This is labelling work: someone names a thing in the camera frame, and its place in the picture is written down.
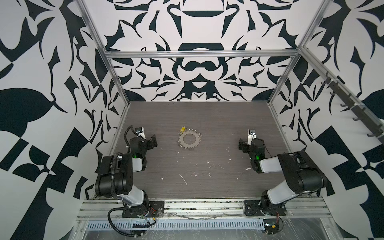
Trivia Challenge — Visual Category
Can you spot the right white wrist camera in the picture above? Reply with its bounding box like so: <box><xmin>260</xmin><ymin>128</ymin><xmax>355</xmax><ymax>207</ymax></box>
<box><xmin>247</xmin><ymin>129</ymin><xmax>257</xmax><ymax>146</ymax></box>

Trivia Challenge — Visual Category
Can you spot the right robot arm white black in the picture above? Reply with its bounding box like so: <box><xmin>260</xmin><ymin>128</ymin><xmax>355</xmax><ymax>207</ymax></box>
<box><xmin>239</xmin><ymin>138</ymin><xmax>328</xmax><ymax>217</ymax></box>

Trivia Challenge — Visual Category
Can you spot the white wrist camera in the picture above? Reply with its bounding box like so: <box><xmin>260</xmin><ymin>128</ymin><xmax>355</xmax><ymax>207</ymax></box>
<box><xmin>247</xmin><ymin>129</ymin><xmax>257</xmax><ymax>146</ymax></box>
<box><xmin>135</xmin><ymin>127</ymin><xmax>146</xmax><ymax>139</ymax></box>

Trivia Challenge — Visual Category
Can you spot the black corrugated cable conduit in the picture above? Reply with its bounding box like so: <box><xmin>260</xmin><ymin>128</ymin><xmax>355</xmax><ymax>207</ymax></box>
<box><xmin>107</xmin><ymin>206</ymin><xmax>157</xmax><ymax>238</ymax></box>

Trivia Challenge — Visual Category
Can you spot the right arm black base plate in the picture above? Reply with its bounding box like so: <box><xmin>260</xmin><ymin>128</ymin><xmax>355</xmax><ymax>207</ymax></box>
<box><xmin>244</xmin><ymin>199</ymin><xmax>287</xmax><ymax>217</ymax></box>

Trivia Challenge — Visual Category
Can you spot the small circuit board with wires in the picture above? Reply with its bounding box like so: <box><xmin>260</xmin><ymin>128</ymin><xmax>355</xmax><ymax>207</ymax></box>
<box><xmin>263</xmin><ymin>218</ymin><xmax>284</xmax><ymax>236</ymax></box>

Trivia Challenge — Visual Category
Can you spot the metal disc with key rings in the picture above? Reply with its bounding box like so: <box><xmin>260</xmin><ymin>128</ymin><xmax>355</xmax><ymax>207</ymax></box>
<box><xmin>177</xmin><ymin>127</ymin><xmax>202</xmax><ymax>150</ymax></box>

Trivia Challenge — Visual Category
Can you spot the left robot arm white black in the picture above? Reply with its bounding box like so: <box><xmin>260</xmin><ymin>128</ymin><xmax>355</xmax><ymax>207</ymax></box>
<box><xmin>95</xmin><ymin>135</ymin><xmax>158</xmax><ymax>208</ymax></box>

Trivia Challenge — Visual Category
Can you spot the white slotted cable duct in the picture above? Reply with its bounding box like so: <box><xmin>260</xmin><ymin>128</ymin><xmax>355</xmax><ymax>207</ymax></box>
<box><xmin>85</xmin><ymin>218</ymin><xmax>266</xmax><ymax>231</ymax></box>

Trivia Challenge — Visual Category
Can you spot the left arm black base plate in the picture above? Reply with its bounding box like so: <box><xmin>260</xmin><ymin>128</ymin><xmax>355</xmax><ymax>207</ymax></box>
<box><xmin>122</xmin><ymin>201</ymin><xmax>165</xmax><ymax>218</ymax></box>

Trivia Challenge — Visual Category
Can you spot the black wall hook rack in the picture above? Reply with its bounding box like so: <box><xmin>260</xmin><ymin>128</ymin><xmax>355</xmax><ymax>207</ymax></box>
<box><xmin>322</xmin><ymin>72</ymin><xmax>384</xmax><ymax>145</ymax></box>

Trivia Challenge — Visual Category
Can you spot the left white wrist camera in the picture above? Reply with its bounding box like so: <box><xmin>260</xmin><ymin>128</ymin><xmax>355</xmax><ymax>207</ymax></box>
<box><xmin>135</xmin><ymin>127</ymin><xmax>146</xmax><ymax>139</ymax></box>

